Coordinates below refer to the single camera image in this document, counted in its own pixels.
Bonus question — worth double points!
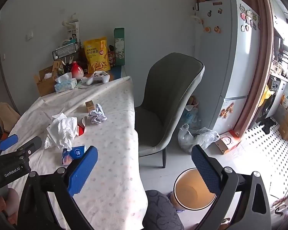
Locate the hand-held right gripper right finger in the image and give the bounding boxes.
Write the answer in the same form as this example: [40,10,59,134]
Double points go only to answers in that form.
[191,144,271,230]

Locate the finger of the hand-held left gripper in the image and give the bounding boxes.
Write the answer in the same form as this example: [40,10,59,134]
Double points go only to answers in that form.
[16,136,43,157]
[0,134,19,152]

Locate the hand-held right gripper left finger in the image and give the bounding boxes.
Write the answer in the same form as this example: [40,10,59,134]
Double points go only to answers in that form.
[17,146,99,230]

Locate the blue tissue packet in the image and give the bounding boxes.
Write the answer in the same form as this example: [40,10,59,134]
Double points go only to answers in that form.
[62,145,88,166]

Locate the round beige trash bin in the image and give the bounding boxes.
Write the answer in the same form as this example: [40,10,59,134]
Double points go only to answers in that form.
[169,168,218,210]

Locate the white tissue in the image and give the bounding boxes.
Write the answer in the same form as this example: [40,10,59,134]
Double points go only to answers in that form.
[44,113,78,151]

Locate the red and white carton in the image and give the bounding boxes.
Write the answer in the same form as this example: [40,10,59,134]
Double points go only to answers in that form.
[77,116,87,136]

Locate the beige chair back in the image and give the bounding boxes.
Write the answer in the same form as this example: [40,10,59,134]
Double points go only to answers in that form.
[0,102,22,135]

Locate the clear plastic bag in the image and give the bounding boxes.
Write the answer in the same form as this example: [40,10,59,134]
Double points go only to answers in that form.
[178,124,221,154]

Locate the orange and white box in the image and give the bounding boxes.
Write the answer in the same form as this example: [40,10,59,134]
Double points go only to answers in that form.
[215,131,242,155]

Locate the bag of plastic bottles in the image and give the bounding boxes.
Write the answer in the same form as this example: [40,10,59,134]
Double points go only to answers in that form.
[183,106,201,130]

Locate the crumpled printed paper ball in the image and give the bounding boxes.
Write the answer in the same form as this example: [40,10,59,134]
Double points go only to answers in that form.
[88,103,108,124]

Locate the person's patterned trouser leg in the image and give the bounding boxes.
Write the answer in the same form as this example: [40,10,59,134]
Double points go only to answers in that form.
[143,189,185,230]

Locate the open cardboard box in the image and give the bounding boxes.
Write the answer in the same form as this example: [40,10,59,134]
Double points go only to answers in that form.
[34,61,63,97]

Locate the orange figure fridge magnets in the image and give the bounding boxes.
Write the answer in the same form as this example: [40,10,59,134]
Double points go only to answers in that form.
[219,102,236,119]

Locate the bag of food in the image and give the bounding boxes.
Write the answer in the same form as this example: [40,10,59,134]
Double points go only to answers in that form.
[186,95,200,108]

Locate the blue and white tissue box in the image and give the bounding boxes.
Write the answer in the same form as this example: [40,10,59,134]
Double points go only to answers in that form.
[54,72,78,94]

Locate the black clothing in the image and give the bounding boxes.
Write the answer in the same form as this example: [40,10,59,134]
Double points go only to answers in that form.
[259,117,277,135]

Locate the dark utensil holder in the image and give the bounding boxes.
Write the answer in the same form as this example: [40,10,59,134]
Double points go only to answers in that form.
[62,56,75,73]

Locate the red and white vase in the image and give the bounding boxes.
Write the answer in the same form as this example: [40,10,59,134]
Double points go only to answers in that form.
[70,62,83,78]

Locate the grey upholstered chair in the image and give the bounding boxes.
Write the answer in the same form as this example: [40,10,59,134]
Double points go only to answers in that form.
[134,52,205,168]

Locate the white game controller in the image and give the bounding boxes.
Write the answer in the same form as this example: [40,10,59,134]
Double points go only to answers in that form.
[81,71,111,85]

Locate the yellow cloth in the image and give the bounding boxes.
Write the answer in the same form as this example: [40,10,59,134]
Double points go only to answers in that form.
[258,84,276,107]

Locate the yellow snack bag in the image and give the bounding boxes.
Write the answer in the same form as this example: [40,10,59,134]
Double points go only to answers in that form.
[84,37,111,74]

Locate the red snack packet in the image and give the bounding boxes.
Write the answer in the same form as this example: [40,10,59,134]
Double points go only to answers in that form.
[107,44,117,69]

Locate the white refrigerator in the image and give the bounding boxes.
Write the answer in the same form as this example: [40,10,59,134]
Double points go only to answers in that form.
[194,0,262,136]

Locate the white tall carton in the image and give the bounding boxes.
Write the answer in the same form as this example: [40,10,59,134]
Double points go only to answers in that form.
[68,20,80,44]

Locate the green tall box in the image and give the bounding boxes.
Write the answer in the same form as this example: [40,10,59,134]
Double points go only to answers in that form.
[114,27,126,66]

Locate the kitchen shelf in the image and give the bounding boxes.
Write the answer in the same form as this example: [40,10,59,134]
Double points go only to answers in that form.
[270,29,288,82]

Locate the group of fridge magnets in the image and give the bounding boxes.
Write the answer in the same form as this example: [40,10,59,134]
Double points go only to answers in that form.
[205,3,261,34]

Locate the black wire desk rack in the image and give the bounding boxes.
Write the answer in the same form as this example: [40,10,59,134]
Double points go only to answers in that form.
[52,42,81,61]

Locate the pink door frame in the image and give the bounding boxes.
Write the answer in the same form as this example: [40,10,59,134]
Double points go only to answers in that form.
[235,0,275,137]

